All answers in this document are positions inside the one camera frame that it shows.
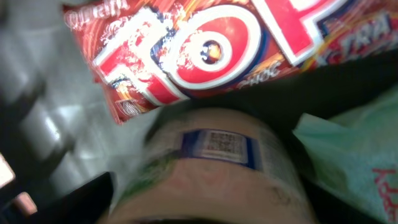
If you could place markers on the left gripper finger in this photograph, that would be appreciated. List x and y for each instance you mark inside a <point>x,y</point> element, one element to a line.
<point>83,205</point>

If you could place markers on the green lid jar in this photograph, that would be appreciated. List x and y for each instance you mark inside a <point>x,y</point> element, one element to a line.
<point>215,164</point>

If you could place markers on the red Top snack bag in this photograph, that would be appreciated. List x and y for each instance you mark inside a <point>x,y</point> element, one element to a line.
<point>148,53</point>

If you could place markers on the teal wet wipes pack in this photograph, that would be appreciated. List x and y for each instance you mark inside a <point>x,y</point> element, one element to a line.
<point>354,155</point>

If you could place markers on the grey plastic shopping basket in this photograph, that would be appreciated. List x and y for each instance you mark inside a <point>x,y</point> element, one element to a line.
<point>57,132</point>

